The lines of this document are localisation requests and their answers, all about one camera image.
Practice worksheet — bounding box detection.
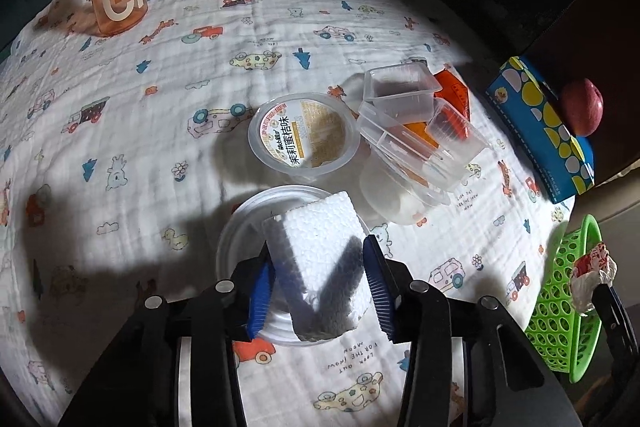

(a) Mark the clear square plastic tray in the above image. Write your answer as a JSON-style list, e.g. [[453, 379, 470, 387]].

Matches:
[[362, 62, 443, 120]]

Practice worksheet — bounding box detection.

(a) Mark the small clear plastic cup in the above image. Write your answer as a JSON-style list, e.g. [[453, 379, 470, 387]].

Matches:
[[426, 99, 473, 152]]

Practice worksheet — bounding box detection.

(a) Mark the red white wrapper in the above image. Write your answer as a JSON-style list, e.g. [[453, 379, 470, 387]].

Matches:
[[570, 243, 620, 313]]

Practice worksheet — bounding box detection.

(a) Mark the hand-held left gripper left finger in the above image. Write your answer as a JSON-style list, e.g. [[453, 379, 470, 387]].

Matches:
[[59, 241, 278, 427]]

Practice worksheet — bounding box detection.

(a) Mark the jelly cup with yellow label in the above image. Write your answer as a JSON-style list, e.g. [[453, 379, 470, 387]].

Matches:
[[247, 92, 362, 172]]

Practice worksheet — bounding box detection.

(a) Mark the long clear plastic tray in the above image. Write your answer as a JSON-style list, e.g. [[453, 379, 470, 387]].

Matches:
[[356, 101, 493, 208]]

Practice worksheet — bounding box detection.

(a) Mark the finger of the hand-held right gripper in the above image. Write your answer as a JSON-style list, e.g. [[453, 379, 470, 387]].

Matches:
[[590, 284, 640, 375]]

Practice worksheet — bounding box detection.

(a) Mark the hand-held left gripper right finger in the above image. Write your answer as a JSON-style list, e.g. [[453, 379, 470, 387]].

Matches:
[[362, 234, 583, 427]]

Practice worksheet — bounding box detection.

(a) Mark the red apple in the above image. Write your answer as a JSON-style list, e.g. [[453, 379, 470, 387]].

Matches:
[[559, 78, 605, 138]]

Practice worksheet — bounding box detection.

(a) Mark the translucent round plastic cup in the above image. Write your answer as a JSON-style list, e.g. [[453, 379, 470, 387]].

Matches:
[[358, 152, 436, 226]]

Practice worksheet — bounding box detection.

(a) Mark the green plastic basket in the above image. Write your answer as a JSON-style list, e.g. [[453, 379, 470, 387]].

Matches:
[[522, 214, 606, 384]]

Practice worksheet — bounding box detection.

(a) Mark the blue dotted tissue box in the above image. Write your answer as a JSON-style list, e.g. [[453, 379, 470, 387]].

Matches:
[[484, 56, 597, 205]]

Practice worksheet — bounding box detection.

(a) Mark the orange snack wrapper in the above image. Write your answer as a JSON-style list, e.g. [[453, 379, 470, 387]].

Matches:
[[400, 68, 472, 142]]

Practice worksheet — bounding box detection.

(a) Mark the clear round plastic lid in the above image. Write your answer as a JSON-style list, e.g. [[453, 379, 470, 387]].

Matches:
[[215, 185, 373, 348]]

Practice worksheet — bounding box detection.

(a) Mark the white foam block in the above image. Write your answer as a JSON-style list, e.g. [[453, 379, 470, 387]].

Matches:
[[261, 191, 373, 344]]

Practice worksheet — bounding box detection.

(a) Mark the printed blanket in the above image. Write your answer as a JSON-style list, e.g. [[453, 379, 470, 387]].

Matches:
[[0, 0, 576, 427]]

